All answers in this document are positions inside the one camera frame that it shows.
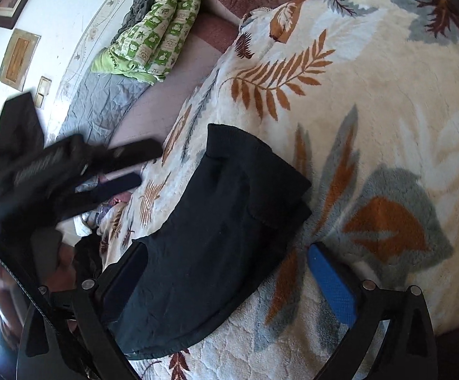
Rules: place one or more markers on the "white ornamented headboard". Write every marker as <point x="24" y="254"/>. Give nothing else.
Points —
<point x="95" y="27"/>

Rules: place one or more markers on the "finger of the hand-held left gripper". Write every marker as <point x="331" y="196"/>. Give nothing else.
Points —
<point x="114" y="184"/>
<point x="134" y="150"/>

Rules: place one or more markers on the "green patterned quilt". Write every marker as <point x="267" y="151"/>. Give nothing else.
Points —
<point x="162" y="27"/>

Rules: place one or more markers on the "crumpled light coloured cloth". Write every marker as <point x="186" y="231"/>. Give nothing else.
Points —
<point x="103" y="213"/>

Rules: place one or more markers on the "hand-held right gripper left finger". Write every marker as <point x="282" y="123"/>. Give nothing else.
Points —
<point x="122" y="285"/>

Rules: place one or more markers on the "wooden wall plaque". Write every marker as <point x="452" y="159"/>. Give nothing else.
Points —
<point x="18" y="58"/>

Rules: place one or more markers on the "white leaf print fleece blanket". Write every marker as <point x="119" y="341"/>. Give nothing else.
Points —
<point x="372" y="126"/>

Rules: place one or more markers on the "grey quilted blanket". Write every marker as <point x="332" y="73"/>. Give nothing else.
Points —
<point x="99" y="103"/>

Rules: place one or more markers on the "beige wall switch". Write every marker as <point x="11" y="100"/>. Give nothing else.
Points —
<point x="42" y="92"/>

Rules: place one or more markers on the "black pants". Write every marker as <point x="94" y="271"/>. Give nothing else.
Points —
<point x="213" y="229"/>

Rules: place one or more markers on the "grey crumpled cloth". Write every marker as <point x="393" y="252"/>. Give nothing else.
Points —
<point x="138" y="8"/>

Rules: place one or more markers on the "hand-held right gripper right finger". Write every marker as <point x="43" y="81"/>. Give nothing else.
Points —
<point x="332" y="285"/>

